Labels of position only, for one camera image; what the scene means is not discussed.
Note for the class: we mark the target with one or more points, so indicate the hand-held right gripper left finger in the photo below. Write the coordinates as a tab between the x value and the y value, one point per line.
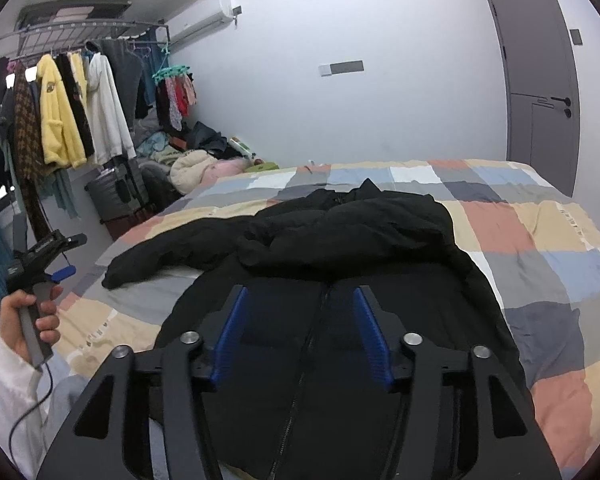
228	338

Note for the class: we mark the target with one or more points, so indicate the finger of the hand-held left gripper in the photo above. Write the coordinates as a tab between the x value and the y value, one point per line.
63	274
72	240

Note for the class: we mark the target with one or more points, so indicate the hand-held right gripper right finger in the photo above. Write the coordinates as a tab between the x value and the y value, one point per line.
371	338

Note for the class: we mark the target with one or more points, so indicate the black padded jacket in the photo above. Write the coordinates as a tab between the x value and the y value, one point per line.
330	280

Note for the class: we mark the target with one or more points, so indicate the person's left forearm white sleeve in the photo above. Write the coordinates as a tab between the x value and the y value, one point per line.
10	405

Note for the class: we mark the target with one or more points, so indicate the pile of clothes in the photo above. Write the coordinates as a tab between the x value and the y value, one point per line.
190	155

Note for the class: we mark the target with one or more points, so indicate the metal clothes rack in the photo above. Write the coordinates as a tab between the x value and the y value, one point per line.
75	30

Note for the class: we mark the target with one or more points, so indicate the person's left hand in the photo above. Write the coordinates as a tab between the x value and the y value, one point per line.
15	317

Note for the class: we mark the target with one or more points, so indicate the dark grey suitcase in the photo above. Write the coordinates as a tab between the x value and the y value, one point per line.
117	192

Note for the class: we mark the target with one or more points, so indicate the brown patterned cardigan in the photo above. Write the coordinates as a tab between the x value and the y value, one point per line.
26	130

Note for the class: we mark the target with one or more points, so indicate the yellow fleece jacket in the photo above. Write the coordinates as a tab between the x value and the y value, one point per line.
57	115

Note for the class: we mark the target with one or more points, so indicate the white hooded jacket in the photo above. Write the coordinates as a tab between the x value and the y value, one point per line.
107	110

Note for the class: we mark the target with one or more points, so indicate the dark grey hanging coat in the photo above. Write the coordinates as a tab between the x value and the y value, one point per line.
125	80

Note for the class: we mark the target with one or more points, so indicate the checkered bed blanket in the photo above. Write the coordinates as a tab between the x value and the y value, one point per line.
540	260

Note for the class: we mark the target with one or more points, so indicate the white air conditioner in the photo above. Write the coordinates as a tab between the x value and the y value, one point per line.
202	19

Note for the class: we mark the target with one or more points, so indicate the grey door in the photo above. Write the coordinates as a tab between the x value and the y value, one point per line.
535	75

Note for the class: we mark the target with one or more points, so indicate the black wall switch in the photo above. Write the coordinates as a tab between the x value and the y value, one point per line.
575	36

